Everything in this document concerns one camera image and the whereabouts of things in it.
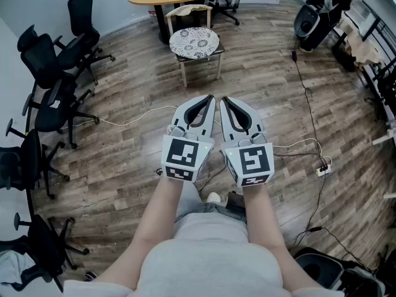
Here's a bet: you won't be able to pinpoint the beige cloth on rack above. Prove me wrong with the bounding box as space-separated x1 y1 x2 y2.
338 19 385 69

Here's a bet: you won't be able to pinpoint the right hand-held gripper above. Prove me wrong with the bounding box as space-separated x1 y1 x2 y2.
219 96 276 188

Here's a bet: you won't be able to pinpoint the white cloth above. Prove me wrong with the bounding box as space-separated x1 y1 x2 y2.
0 249 40 286

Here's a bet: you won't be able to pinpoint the metal frame shelf rack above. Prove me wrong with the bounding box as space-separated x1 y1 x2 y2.
330 0 396 129

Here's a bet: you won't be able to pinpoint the person's grey jeans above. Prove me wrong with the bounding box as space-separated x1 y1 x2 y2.
174 181 248 225

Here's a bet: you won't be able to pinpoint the white power strip cable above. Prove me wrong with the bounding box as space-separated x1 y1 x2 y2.
272 137 324 166

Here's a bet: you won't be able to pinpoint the pale wooden rack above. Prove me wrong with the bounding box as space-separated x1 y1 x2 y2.
372 118 396 201

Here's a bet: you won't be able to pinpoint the long black floor cable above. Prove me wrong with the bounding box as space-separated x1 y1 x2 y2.
293 38 324 166

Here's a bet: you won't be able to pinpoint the person's right forearm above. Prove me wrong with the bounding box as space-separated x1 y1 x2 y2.
242 183 289 255

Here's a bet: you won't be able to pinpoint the person's grey shirt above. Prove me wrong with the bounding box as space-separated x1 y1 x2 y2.
63 212 337 297

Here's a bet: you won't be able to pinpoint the round floral cushion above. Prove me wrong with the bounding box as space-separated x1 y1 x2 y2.
168 28 220 60

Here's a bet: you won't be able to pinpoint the wooden chair with brown seat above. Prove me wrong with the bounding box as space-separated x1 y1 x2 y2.
165 4 226 88

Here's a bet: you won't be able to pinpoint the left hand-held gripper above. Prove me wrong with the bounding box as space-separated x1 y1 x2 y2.
160 94 217 184

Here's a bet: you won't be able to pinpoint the long white floor cable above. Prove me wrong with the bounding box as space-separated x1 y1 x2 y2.
60 105 223 130

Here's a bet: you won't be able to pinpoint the person's left forearm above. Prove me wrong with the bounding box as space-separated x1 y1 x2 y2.
132 175 184 253

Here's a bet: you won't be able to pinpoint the white power strip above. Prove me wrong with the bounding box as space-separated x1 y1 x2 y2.
315 155 334 178

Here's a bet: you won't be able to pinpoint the person's black waist pouch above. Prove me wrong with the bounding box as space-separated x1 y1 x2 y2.
225 191 248 222

